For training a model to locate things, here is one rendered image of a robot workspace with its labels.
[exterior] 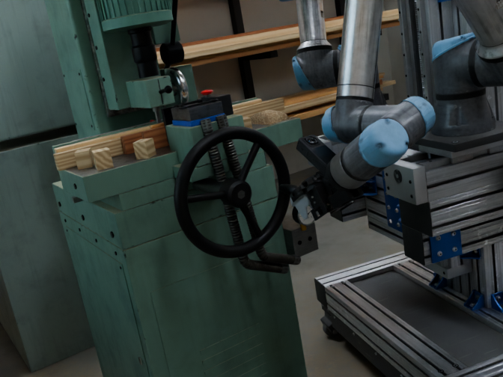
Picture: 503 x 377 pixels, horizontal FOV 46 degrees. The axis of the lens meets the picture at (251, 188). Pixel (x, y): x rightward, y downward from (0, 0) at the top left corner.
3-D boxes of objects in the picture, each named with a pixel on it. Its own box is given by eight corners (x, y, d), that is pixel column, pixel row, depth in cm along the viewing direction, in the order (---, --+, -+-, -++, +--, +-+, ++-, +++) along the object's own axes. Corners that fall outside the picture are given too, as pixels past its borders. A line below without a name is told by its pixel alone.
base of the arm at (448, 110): (468, 120, 156) (465, 83, 153) (510, 126, 142) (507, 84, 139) (419, 132, 152) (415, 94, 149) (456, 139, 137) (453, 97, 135)
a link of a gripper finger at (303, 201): (292, 228, 128) (311, 214, 120) (280, 203, 129) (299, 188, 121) (303, 224, 129) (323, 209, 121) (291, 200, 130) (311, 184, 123)
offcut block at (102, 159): (95, 168, 135) (91, 150, 134) (111, 164, 136) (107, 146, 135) (97, 170, 132) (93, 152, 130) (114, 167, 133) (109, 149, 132)
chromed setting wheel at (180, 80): (185, 111, 164) (176, 66, 161) (166, 111, 174) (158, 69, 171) (194, 109, 165) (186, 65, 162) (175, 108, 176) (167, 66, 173)
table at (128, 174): (101, 210, 121) (93, 182, 119) (62, 191, 146) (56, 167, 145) (327, 141, 150) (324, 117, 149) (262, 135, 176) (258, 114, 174)
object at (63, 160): (59, 170, 140) (55, 154, 139) (57, 170, 142) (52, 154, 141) (285, 111, 173) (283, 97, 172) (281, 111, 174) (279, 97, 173)
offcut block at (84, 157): (95, 164, 141) (90, 147, 140) (92, 167, 137) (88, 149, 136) (81, 166, 141) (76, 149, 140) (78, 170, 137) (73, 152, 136)
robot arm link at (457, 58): (451, 86, 152) (447, 33, 149) (501, 84, 142) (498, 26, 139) (424, 95, 145) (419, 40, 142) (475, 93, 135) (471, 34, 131)
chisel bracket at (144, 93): (152, 114, 146) (144, 80, 144) (131, 113, 158) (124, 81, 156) (178, 108, 150) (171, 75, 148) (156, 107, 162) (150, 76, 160)
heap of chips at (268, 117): (268, 125, 153) (266, 114, 153) (243, 123, 164) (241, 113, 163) (294, 117, 157) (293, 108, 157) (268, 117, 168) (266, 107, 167)
